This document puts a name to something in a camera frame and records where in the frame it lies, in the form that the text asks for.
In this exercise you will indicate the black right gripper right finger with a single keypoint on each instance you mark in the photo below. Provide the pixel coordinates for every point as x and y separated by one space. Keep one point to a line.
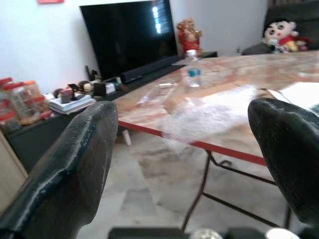
291 149

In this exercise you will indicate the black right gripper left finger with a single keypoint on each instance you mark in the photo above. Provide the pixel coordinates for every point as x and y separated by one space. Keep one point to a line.
74 161

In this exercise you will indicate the clear plastic bag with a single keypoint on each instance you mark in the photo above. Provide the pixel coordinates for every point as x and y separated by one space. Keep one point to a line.
207 117

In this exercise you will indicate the black television console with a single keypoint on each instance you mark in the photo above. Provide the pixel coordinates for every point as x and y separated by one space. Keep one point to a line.
32 142

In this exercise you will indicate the stack of white books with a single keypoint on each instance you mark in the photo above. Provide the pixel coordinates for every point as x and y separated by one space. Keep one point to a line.
72 105

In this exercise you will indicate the white printed carton box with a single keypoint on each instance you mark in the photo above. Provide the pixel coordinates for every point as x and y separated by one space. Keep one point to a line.
301 93

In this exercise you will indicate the red lid plastic jar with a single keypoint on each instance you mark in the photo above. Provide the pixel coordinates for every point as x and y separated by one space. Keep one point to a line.
4 87
41 107
8 122
16 99

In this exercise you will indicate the small dark box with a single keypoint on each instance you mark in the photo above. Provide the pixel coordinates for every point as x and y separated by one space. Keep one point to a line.
65 96

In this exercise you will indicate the black square box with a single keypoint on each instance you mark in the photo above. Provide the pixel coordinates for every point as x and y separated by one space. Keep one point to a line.
100 89

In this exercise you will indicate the white blue small box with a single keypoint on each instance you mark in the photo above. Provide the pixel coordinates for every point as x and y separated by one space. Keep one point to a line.
113 88

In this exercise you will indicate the orange lid plastic jar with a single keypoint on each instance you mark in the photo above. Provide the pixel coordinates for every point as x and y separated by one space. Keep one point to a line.
33 89

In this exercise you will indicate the marble top folding table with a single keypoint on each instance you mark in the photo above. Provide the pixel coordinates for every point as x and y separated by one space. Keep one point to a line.
229 72

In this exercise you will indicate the clear plastic tray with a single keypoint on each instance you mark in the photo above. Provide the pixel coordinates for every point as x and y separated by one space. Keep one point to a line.
157 95

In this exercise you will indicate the small red plush doll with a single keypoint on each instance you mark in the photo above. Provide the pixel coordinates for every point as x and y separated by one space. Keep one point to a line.
302 44

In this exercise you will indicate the black soundbar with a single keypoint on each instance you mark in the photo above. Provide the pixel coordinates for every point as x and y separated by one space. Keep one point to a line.
149 72

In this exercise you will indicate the cartoon boy plush doll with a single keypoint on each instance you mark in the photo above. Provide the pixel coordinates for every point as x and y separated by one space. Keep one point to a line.
279 32

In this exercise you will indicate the clear plastic water bottle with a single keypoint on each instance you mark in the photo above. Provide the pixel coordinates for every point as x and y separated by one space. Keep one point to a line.
194 74

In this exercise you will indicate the black flat screen television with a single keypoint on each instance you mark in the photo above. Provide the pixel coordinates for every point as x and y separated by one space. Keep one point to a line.
124 37

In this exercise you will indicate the dark grey fabric sofa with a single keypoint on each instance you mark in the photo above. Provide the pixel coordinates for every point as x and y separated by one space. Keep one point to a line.
281 10

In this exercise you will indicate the red gold figurine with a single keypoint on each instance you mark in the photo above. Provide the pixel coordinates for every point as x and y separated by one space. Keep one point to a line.
189 35

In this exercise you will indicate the white wall socket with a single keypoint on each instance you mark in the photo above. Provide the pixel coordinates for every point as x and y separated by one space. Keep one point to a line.
238 49

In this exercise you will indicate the red wall decoration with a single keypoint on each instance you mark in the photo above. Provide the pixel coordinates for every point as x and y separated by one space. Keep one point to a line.
51 1

